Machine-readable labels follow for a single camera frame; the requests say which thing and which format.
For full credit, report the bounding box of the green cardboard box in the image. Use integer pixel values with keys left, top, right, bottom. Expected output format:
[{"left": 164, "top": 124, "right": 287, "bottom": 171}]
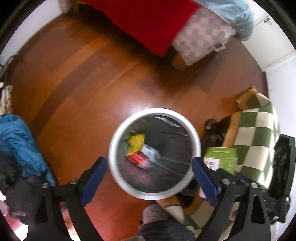
[{"left": 204, "top": 147, "right": 238, "bottom": 175}]

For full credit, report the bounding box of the yellow snack wrapper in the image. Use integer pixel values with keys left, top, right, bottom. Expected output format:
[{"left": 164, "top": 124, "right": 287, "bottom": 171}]
[{"left": 125, "top": 133, "right": 145, "bottom": 156}]

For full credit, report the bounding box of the white round trash bin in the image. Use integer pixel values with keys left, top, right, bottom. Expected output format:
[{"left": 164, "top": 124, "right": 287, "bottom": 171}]
[{"left": 108, "top": 108, "right": 201, "bottom": 200}]

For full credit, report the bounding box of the green white checkered tablecloth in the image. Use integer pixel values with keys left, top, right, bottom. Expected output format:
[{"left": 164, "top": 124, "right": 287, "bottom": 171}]
[{"left": 157, "top": 88, "right": 280, "bottom": 236}]

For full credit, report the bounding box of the red wrapper in bin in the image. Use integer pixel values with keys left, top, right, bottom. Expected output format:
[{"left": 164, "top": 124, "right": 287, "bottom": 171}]
[{"left": 126, "top": 151, "right": 152, "bottom": 169}]

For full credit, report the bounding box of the blue jacket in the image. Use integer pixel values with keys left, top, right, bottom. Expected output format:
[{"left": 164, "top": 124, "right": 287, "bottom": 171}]
[{"left": 1, "top": 113, "right": 56, "bottom": 186}]

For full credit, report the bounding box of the white door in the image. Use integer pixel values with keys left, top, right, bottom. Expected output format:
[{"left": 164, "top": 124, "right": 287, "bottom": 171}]
[{"left": 242, "top": 1, "right": 295, "bottom": 72}]

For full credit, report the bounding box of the checkered pink grey mattress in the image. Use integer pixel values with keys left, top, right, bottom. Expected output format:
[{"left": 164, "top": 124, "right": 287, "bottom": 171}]
[{"left": 171, "top": 6, "right": 236, "bottom": 70}]

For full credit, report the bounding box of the light blue blanket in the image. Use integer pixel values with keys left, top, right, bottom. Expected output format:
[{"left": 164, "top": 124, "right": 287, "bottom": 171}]
[{"left": 195, "top": 0, "right": 255, "bottom": 41}]

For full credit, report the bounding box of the red bed sheet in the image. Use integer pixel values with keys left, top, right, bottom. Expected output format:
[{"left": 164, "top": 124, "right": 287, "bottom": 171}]
[{"left": 83, "top": 0, "right": 201, "bottom": 56}]

